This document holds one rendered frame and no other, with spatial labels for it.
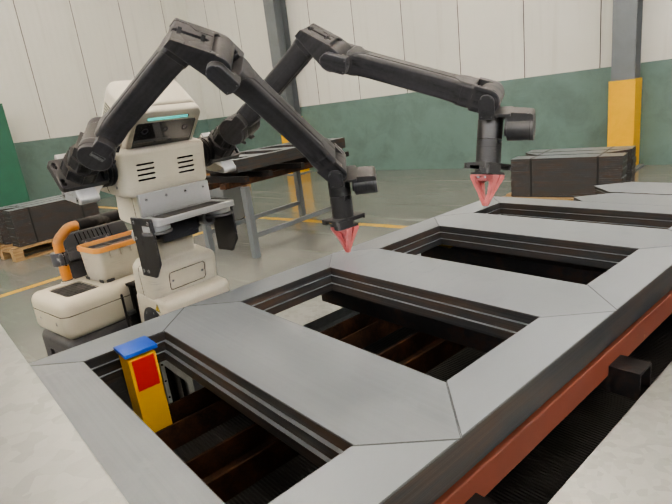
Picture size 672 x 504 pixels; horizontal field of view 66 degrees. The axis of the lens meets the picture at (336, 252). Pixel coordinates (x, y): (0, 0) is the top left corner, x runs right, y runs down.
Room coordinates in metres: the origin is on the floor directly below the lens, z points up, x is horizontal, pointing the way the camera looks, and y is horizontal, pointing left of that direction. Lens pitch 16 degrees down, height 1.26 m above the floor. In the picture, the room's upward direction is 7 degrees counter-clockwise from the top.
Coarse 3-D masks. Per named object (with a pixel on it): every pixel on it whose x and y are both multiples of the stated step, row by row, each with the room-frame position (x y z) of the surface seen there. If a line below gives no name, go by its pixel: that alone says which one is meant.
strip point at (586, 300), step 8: (584, 288) 0.91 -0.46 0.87; (576, 296) 0.88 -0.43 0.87; (584, 296) 0.87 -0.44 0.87; (592, 296) 0.87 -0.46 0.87; (600, 296) 0.86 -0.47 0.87; (560, 304) 0.85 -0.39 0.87; (568, 304) 0.85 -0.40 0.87; (576, 304) 0.84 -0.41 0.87; (584, 304) 0.84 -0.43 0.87; (592, 304) 0.84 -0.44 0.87; (600, 304) 0.83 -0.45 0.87; (608, 304) 0.83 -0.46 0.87; (552, 312) 0.82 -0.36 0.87; (560, 312) 0.82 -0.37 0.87; (568, 312) 0.82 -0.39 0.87; (576, 312) 0.81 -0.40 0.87; (584, 312) 0.81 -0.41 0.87; (592, 312) 0.80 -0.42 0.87
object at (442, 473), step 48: (432, 240) 1.49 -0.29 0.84; (480, 240) 1.41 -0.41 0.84; (528, 240) 1.30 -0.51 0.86; (288, 288) 1.16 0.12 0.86; (336, 288) 1.21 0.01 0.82; (384, 288) 1.10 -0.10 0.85; (240, 384) 0.74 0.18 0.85; (528, 384) 0.62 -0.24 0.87; (288, 432) 0.63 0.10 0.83; (480, 432) 0.54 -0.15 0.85; (432, 480) 0.48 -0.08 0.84
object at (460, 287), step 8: (472, 272) 1.08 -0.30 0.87; (480, 272) 1.07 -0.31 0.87; (488, 272) 1.06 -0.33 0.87; (496, 272) 1.06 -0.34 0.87; (504, 272) 1.05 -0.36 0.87; (456, 280) 1.04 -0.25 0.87; (464, 280) 1.03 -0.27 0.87; (472, 280) 1.03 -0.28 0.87; (480, 280) 1.02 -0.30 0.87; (488, 280) 1.02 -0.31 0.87; (440, 288) 1.00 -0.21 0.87; (448, 288) 1.00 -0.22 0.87; (456, 288) 0.99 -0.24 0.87; (464, 288) 0.99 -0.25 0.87; (472, 288) 0.98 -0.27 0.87; (456, 296) 0.95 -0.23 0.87; (464, 296) 0.95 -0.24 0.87
